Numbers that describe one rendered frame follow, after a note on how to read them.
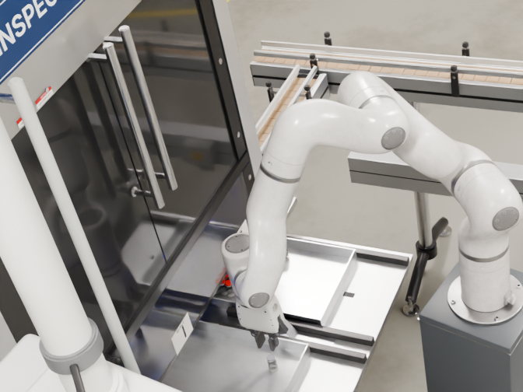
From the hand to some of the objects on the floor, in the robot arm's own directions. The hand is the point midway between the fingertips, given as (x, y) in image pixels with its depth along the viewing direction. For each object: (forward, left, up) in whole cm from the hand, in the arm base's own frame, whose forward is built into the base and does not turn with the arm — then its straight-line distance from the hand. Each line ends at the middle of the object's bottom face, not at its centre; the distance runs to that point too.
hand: (266, 339), depth 231 cm
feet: (+31, -120, -99) cm, 158 cm away
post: (+32, -39, -99) cm, 111 cm away
